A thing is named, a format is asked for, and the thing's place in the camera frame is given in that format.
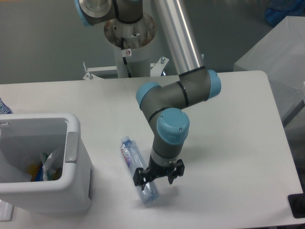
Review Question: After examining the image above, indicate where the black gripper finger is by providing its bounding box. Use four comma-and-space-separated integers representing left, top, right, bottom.
133, 167, 152, 190
166, 159, 185, 185

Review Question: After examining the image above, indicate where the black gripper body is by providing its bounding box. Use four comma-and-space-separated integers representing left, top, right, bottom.
146, 158, 178, 182

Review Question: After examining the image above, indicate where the clear plastic water bottle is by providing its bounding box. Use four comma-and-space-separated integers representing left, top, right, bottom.
120, 136, 159, 205

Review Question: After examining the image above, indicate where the clear plastic bag trash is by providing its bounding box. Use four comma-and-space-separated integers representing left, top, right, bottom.
38, 146, 64, 181

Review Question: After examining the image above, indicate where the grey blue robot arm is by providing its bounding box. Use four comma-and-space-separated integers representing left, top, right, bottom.
74, 0, 221, 188

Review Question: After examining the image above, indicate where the white plastic trash can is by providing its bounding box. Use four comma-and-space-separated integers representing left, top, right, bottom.
0, 114, 93, 214

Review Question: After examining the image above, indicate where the blue yellow trash package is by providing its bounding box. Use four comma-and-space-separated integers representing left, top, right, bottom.
27, 162, 43, 182

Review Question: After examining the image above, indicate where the black device at edge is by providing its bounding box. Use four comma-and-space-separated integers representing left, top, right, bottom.
288, 193, 305, 219

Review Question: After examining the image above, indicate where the blue white patterned packet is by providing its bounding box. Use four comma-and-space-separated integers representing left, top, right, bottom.
0, 98, 13, 115

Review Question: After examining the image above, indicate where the white covered side table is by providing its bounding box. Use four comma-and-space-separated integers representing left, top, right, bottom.
234, 16, 305, 125

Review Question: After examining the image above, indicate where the blue plastic bag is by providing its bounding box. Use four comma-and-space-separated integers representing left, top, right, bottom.
264, 0, 305, 27

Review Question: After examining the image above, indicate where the white pedestal base frame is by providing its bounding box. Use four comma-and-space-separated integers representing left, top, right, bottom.
82, 56, 170, 80

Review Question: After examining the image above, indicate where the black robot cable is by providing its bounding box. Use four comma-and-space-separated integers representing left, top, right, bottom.
120, 37, 132, 78

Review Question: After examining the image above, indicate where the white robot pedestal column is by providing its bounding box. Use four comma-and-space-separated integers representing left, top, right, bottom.
104, 12, 157, 78

